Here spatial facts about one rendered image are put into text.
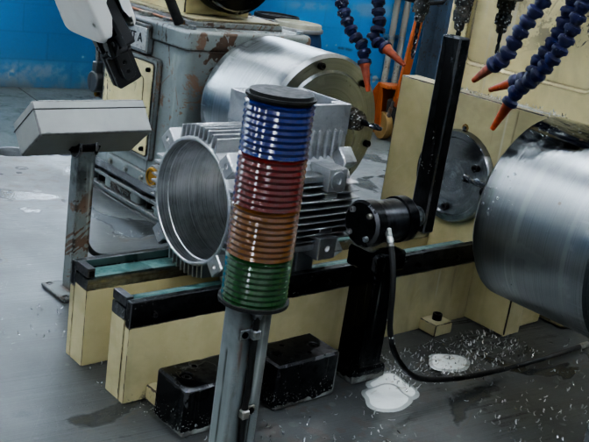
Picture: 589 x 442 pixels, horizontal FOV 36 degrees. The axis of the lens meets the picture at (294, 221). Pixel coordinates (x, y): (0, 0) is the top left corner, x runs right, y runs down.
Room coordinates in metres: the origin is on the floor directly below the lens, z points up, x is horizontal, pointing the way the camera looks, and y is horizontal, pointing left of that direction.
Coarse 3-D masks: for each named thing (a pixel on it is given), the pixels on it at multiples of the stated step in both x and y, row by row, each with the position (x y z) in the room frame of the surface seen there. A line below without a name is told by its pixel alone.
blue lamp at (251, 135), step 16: (256, 112) 0.72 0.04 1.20; (272, 112) 0.72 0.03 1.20; (288, 112) 0.72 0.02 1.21; (304, 112) 0.73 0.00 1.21; (256, 128) 0.72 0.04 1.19; (272, 128) 0.72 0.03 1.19; (288, 128) 0.72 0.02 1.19; (304, 128) 0.73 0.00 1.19; (240, 144) 0.74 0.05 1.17; (256, 144) 0.72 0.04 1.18; (272, 144) 0.72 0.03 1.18; (288, 144) 0.72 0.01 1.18; (304, 144) 0.73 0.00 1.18; (272, 160) 0.72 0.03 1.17; (288, 160) 0.72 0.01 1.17
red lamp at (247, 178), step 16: (240, 160) 0.73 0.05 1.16; (256, 160) 0.72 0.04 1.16; (304, 160) 0.74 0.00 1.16; (240, 176) 0.73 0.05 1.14; (256, 176) 0.72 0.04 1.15; (272, 176) 0.72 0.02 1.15; (288, 176) 0.72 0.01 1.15; (304, 176) 0.74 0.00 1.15; (240, 192) 0.73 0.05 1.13; (256, 192) 0.72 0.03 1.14; (272, 192) 0.72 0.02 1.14; (288, 192) 0.72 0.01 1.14; (256, 208) 0.72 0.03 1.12; (272, 208) 0.72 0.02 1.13; (288, 208) 0.73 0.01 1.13
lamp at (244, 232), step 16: (240, 208) 0.73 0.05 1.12; (240, 224) 0.73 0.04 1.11; (256, 224) 0.72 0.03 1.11; (272, 224) 0.72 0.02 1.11; (288, 224) 0.73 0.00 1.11; (240, 240) 0.72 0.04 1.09; (256, 240) 0.72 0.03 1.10; (272, 240) 0.72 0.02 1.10; (288, 240) 0.73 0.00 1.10; (240, 256) 0.72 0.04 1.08; (256, 256) 0.72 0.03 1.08; (272, 256) 0.72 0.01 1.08; (288, 256) 0.73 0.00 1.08
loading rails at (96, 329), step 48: (96, 288) 1.01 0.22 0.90; (144, 288) 1.06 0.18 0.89; (192, 288) 1.02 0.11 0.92; (336, 288) 1.15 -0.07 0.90; (432, 288) 1.29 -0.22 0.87; (96, 336) 1.02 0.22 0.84; (144, 336) 0.94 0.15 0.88; (192, 336) 0.99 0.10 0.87; (288, 336) 1.10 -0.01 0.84; (336, 336) 1.16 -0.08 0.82; (384, 336) 1.22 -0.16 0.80; (432, 336) 1.25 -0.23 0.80; (144, 384) 0.95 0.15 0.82
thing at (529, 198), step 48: (528, 144) 1.11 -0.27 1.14; (576, 144) 1.08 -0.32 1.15; (480, 192) 1.11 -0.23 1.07; (528, 192) 1.05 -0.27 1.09; (576, 192) 1.02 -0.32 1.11; (480, 240) 1.08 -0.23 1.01; (528, 240) 1.03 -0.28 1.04; (576, 240) 0.99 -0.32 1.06; (528, 288) 1.04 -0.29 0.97; (576, 288) 0.98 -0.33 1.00
